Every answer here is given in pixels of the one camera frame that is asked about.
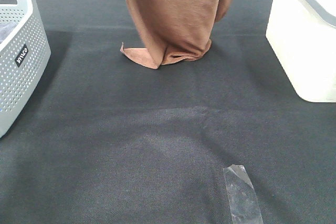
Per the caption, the brown terry towel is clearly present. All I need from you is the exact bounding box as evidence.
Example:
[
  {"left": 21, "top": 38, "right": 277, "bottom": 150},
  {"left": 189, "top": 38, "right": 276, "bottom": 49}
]
[{"left": 120, "top": 0, "right": 232, "bottom": 69}]

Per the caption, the grey towel in basket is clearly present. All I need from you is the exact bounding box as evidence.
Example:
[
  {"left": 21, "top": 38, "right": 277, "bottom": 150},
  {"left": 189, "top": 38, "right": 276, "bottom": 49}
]
[{"left": 0, "top": 22, "right": 17, "bottom": 44}]

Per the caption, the black fabric table mat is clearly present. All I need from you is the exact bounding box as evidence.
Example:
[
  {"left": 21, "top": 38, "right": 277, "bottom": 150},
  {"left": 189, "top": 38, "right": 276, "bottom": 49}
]
[{"left": 1, "top": 0, "right": 335, "bottom": 223}]

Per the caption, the clear adhesive tape strip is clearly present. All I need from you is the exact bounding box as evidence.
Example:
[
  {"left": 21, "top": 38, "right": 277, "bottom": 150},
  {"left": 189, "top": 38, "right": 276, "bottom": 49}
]
[{"left": 223, "top": 164, "right": 264, "bottom": 224}]

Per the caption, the grey perforated laundry basket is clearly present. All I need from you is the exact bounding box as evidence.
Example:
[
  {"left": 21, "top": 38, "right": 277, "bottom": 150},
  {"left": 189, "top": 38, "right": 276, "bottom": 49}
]
[{"left": 1, "top": 0, "right": 51, "bottom": 136}]

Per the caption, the white plastic storage bin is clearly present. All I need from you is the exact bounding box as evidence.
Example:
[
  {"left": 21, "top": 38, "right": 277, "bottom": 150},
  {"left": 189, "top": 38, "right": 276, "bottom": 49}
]
[{"left": 266, "top": 0, "right": 335, "bottom": 103}]

